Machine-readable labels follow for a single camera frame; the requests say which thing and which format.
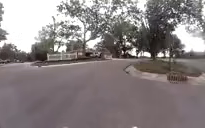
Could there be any building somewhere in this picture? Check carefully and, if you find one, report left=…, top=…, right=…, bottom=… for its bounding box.
left=65, top=39, right=101, bottom=58

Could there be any grey asphalt road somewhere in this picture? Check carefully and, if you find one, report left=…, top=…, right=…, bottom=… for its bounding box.
left=0, top=58, right=205, bottom=128

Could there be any grass strip with kerb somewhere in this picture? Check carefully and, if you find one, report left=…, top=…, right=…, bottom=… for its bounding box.
left=31, top=57, right=113, bottom=68

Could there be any row of trees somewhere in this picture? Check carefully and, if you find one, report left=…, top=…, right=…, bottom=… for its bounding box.
left=30, top=0, right=205, bottom=62

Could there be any white fence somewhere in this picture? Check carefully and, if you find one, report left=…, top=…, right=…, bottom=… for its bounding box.
left=46, top=51, right=84, bottom=62

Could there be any pale island kerb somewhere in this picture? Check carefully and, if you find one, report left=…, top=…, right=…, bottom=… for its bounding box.
left=123, top=63, right=205, bottom=86

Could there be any utility pole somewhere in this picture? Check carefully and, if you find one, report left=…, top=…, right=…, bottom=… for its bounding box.
left=51, top=15, right=57, bottom=54

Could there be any grass traffic island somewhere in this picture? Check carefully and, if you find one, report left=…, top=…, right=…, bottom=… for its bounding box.
left=133, top=59, right=203, bottom=78

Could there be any thin pole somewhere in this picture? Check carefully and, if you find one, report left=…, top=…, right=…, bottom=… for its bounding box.
left=168, top=33, right=173, bottom=72

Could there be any drain grate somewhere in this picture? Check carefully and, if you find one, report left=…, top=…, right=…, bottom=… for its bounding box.
left=166, top=71, right=188, bottom=84

